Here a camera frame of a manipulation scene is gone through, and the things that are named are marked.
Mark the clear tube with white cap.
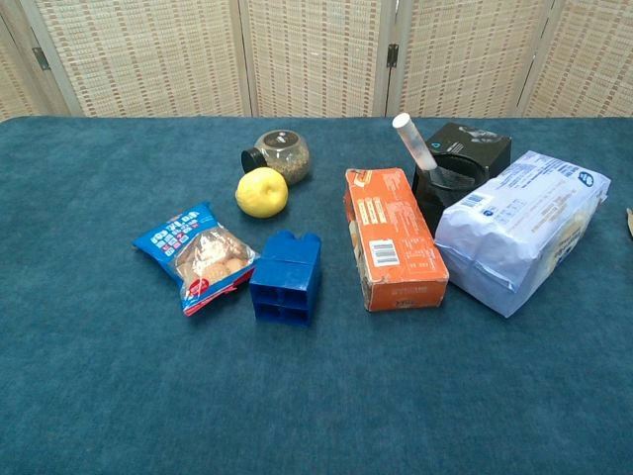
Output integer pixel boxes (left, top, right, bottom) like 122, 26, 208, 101
392, 112, 439, 172

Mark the blue small carton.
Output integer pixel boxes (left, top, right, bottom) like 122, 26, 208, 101
248, 230, 323, 329

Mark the yellow lemon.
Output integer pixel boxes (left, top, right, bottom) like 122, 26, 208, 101
234, 166, 290, 220

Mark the orange cardboard box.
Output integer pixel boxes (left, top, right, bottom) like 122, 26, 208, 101
344, 166, 451, 314

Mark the round glass jar black lid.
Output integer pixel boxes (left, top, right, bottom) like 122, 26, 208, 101
240, 129, 313, 187

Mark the blue biscuit snack bag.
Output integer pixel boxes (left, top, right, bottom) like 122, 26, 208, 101
132, 200, 262, 319

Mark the black mug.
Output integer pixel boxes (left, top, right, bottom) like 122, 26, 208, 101
410, 152, 490, 238

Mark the black cardboard box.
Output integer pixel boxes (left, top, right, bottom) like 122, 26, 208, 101
423, 122, 512, 180

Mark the white-blue plastic package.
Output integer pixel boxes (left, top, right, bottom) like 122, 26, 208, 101
434, 149, 613, 320

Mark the blue table cloth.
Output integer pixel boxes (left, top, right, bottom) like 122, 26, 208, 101
0, 115, 633, 475

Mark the woven folding screen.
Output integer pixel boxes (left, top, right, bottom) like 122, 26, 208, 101
0, 0, 633, 120

